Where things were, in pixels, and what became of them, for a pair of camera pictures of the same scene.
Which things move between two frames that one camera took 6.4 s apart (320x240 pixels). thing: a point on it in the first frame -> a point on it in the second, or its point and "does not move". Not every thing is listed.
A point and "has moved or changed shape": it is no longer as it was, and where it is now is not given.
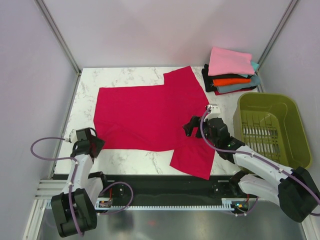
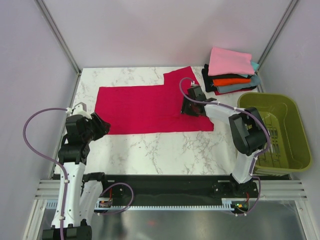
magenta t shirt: [151, 118] has moved or changed shape
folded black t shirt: [208, 79] does not move
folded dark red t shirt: [218, 93] does not move
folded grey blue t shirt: [255, 80] does not move
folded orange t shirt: [216, 82] does not move
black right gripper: [194, 122] -> [185, 109]
